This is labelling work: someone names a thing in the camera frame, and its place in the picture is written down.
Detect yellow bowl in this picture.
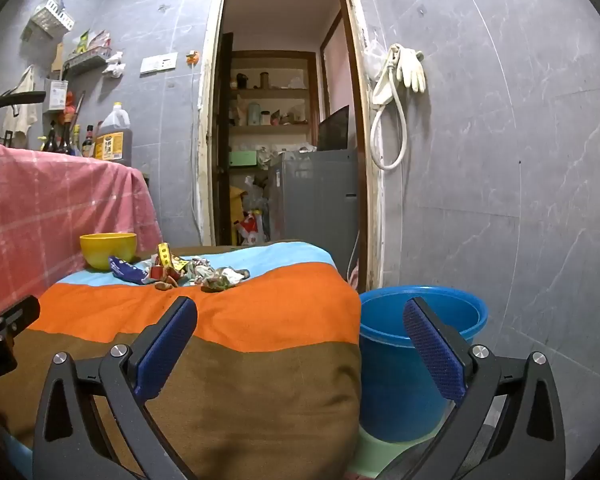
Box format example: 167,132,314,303
79,232,138,271

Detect white switch panel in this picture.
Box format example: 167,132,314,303
140,53,178,74

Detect metal wall rack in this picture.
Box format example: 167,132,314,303
62,46,113,73

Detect cream hanging towel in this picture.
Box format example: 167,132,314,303
0,65,41,139

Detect red and white sack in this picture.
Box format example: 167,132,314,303
235,210,269,246

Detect striped blanket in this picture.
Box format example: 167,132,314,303
0,240,363,480

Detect wooden shelf unit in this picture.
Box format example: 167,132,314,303
227,50,319,157

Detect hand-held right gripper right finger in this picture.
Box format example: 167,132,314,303
402,296,567,480

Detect black monitor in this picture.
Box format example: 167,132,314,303
317,105,351,152

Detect large cooking oil bottle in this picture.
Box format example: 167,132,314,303
94,101,132,167

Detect pile of plastic bags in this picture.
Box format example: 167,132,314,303
242,175,271,212

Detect black pan handle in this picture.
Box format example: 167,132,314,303
0,91,47,115

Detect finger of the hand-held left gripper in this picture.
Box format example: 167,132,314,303
0,294,41,343

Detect white shower hose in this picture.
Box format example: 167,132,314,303
370,67,410,171

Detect cream rubber gloves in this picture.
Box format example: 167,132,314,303
387,44,427,94

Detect blue plastic bucket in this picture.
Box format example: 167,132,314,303
358,285,489,443

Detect blue snack wrapper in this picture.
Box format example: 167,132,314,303
108,255,153,286

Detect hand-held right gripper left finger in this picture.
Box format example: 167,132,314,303
32,296,198,480

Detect hanging clear plastic bag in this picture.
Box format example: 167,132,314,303
364,32,387,82

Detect white plastic basket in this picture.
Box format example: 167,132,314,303
21,0,76,41

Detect wooden door frame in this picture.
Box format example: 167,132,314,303
195,0,387,293

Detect white crumpled rag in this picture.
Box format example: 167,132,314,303
102,50,127,79

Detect white wall cable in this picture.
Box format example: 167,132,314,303
194,65,204,233

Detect knife holder white label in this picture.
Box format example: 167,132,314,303
44,77,69,111

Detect dark wooden door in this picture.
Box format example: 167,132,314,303
215,32,235,246

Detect pink checked cloth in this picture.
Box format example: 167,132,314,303
0,143,163,331

